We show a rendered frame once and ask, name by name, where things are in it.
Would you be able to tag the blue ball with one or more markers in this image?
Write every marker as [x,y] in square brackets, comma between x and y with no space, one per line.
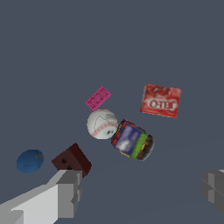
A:
[29,161]

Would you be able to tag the dark red wooden block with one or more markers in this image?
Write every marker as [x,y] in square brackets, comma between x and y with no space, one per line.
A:
[74,160]

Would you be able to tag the white baseball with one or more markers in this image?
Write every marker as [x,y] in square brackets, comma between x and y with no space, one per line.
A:
[102,124]

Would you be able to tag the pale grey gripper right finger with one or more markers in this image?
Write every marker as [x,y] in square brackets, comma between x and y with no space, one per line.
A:
[214,186]

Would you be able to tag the purple and green labelled can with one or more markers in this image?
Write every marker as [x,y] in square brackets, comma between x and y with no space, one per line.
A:
[131,140]

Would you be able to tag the red gelatin box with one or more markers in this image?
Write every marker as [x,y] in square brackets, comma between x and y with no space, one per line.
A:
[161,100]

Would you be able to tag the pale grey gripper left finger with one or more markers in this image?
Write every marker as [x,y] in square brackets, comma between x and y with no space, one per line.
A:
[49,198]

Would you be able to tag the pink flat card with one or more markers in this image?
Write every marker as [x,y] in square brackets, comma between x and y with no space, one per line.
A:
[98,98]

